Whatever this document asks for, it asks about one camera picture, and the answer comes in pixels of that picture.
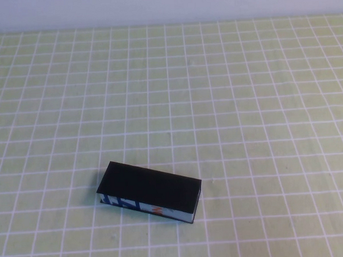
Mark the black glasses case box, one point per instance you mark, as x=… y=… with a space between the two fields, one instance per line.
x=148 y=187

